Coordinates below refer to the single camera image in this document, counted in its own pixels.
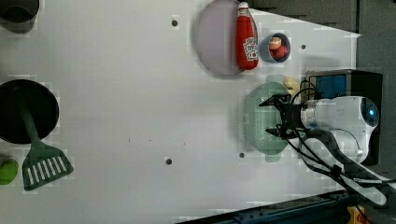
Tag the green toy fruit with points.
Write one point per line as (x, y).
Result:
(8, 171)

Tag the red toy fruit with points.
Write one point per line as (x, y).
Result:
(279, 53)

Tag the grey round plate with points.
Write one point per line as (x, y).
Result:
(214, 36)

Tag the red ketchup bottle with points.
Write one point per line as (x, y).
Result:
(247, 52)

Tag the black pot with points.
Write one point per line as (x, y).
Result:
(18, 16)

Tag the blue bowl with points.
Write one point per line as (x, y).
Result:
(266, 52)

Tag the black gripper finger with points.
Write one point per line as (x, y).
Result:
(274, 131)
(269, 101)

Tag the green slotted spatula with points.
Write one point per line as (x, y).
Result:
(43, 163)

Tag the black toaster oven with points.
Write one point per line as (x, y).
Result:
(358, 84)

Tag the orange toy fruit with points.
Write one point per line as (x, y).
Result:
(275, 43)

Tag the light green strainer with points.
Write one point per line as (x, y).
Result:
(257, 119)

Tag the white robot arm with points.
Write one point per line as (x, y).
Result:
(334, 137)

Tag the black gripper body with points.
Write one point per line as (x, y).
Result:
(290, 115)

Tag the black frying pan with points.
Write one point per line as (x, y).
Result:
(35, 98)

